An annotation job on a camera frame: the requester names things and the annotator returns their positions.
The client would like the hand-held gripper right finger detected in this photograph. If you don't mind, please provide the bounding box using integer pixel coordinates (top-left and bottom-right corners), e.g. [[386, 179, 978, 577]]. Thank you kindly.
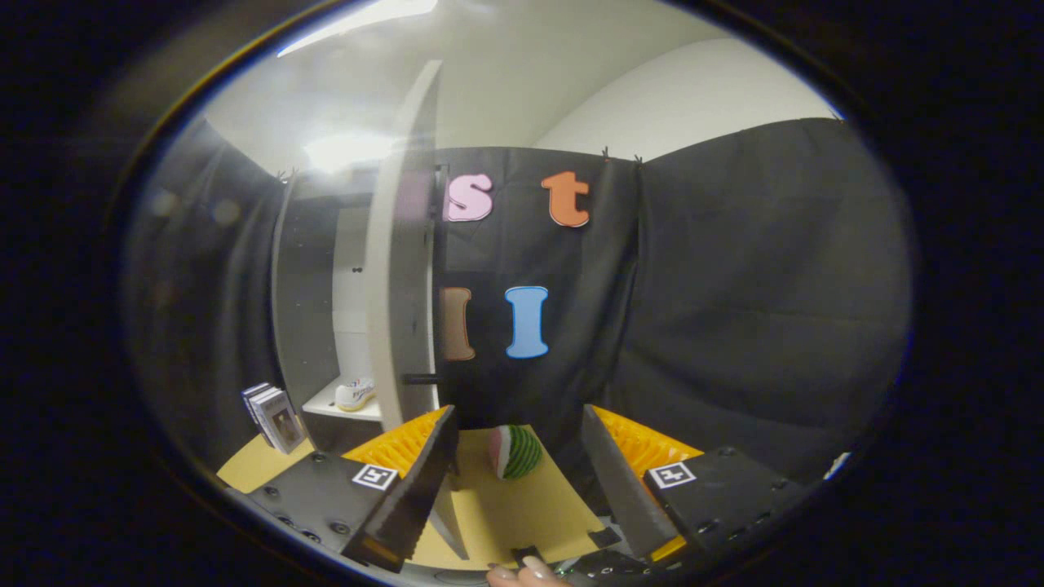
[[582, 404, 804, 563]]

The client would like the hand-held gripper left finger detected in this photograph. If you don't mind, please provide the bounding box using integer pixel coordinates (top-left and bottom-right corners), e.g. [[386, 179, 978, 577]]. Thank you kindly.
[[245, 405, 459, 573]]

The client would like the white shoe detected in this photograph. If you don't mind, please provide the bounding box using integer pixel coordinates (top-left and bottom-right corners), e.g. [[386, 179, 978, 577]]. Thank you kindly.
[[334, 377, 378, 413]]

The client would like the white shoe cabinet door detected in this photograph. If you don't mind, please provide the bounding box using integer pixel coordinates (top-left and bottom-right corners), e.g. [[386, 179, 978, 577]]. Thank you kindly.
[[365, 59, 471, 562]]

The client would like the toy watermelon slice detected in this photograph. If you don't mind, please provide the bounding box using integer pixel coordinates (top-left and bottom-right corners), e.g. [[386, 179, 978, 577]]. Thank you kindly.
[[489, 424, 544, 480]]

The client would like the small stack of picture books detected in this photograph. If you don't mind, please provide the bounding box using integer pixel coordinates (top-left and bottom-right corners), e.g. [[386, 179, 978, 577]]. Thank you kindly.
[[242, 382, 307, 455]]

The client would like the black backdrop cloth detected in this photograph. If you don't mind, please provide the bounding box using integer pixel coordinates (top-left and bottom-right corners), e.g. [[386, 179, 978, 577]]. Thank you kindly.
[[122, 118, 914, 490]]

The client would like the ceiling light panel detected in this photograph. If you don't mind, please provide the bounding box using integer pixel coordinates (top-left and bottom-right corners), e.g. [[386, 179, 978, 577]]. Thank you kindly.
[[277, 0, 439, 58], [303, 133, 396, 174]]

